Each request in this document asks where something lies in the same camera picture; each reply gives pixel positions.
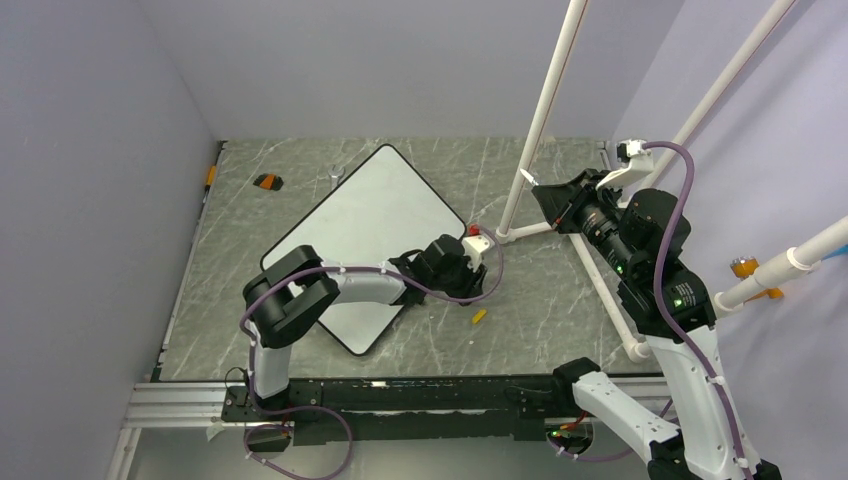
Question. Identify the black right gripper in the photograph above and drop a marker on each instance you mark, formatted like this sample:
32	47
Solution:
561	202

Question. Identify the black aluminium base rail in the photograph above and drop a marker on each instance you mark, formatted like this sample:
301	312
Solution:
521	407

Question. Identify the silver open-end wrench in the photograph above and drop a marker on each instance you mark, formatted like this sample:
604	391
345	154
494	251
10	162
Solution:
336	173

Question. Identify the white yellow marker pen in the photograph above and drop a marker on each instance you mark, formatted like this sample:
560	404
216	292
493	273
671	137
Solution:
528	177

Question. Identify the yellow marker cap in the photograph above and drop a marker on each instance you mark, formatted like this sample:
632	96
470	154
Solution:
478	316

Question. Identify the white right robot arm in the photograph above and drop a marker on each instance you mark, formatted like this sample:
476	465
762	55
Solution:
672	310

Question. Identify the black framed whiteboard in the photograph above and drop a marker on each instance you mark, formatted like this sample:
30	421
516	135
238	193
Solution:
380	210

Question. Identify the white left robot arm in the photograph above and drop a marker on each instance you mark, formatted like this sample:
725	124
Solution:
284	302

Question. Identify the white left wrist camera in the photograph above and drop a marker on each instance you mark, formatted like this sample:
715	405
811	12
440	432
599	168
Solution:
475	244

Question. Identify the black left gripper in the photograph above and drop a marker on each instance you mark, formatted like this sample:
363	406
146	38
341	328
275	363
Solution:
473	281

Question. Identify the orange black hex key set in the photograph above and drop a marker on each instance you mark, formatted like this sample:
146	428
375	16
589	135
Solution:
267	181

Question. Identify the yellow handled tool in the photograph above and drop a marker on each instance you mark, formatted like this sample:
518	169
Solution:
210	177

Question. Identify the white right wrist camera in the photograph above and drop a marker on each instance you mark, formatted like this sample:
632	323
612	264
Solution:
636	161

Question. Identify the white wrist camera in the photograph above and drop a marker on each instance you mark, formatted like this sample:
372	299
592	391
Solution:
475	244
636	161

